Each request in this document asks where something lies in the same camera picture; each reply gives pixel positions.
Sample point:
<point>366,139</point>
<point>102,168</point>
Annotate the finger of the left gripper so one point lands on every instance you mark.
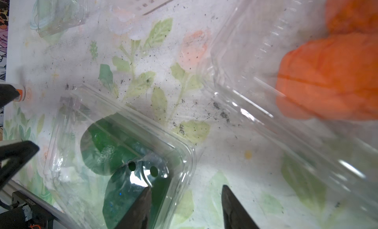
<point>7,94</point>
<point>16,154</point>

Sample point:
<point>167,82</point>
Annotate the clear clamshell container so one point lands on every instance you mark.
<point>50,17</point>
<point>241,73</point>

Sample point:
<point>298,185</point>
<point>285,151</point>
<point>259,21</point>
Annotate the orange lower in right clamshell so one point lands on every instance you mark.
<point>335,78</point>

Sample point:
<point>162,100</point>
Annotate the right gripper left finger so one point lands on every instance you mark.
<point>138,216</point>

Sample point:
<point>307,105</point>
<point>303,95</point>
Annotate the green fruit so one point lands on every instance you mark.
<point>127,183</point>
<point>110,143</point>

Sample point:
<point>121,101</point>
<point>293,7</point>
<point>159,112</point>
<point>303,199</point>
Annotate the white pill bottle orange label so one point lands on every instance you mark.
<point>22,92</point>

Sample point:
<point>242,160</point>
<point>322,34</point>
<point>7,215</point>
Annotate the white perforated plastic basket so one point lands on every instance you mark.
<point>141,1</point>

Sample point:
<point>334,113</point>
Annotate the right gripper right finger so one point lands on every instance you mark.
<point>234,214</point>

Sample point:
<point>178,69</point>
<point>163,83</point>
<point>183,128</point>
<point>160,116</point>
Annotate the orange in clamshell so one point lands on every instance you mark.
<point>349,16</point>
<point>335,78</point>

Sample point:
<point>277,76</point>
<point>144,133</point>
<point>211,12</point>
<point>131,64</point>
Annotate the clear clamshell with green fruit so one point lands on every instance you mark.
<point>80,192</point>

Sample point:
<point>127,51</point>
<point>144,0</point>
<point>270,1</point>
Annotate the orange upper in right clamshell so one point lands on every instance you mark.
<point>349,16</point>

